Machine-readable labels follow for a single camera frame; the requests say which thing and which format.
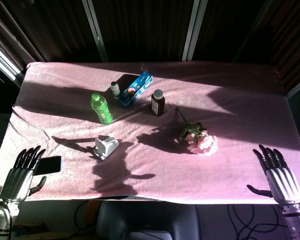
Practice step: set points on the brown medicine bottle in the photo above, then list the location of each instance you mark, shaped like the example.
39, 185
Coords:
157, 103

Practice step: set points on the pink artificial flower bouquet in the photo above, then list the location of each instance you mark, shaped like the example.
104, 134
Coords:
201, 141

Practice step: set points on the green plastic bottle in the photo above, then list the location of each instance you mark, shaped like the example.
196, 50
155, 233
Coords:
101, 108

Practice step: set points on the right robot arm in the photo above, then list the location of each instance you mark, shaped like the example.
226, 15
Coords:
296, 221

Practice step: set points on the black smartphone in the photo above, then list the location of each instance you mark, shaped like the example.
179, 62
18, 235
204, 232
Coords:
48, 165

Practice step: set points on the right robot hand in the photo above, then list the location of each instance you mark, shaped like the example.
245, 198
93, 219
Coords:
282, 178

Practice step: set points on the blue toothpaste box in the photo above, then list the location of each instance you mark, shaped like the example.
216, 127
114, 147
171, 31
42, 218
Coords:
135, 90

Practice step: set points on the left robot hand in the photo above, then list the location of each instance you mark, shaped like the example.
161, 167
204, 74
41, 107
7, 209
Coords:
16, 178

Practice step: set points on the pink tablecloth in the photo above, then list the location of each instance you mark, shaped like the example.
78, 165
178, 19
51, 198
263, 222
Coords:
165, 162

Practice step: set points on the small white bottle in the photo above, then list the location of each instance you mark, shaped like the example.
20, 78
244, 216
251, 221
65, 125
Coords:
115, 89

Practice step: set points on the dark office chair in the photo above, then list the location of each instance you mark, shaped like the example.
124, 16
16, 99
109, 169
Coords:
147, 221

